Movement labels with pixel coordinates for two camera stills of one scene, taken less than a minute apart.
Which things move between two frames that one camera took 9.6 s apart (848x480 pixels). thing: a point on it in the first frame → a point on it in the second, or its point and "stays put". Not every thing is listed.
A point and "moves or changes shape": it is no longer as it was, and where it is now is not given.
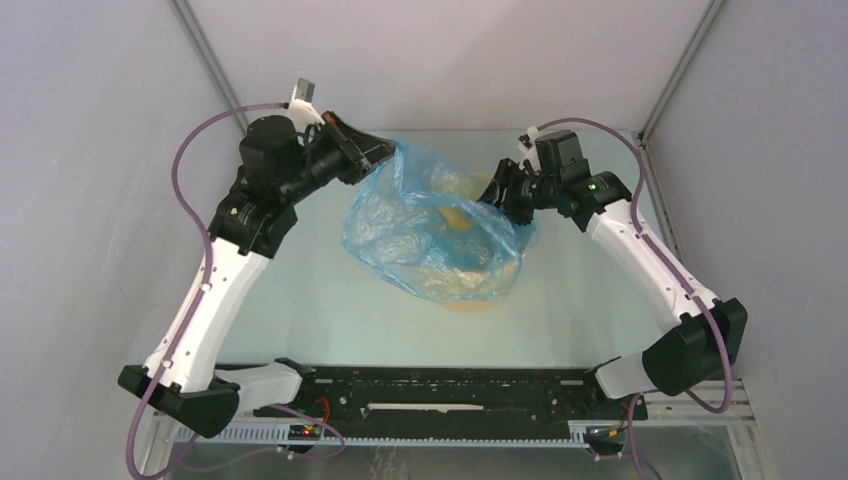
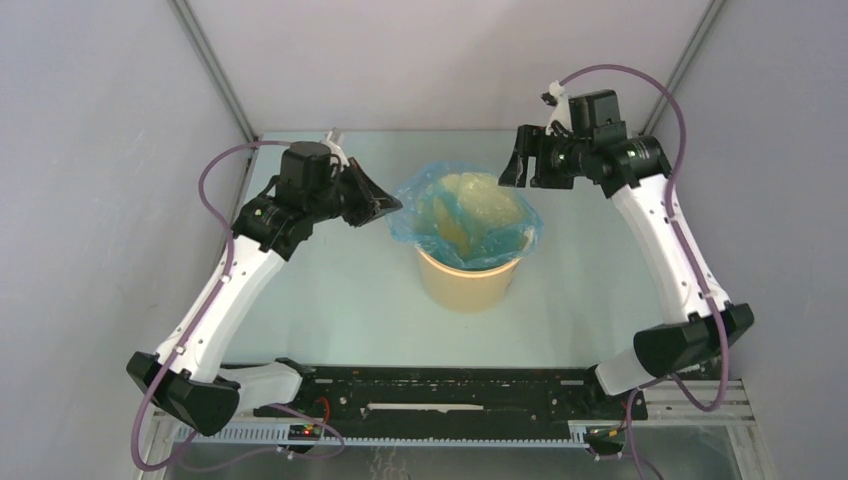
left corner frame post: x=212 y=62 stays put
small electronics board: x=304 y=432 stays put
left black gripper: x=362 y=153 → x=373 y=201
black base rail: x=431 y=404 stays put
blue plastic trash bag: x=435 y=243 moves or changes shape
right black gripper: x=508 y=174 → x=532 y=141
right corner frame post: x=707 y=18 stays put
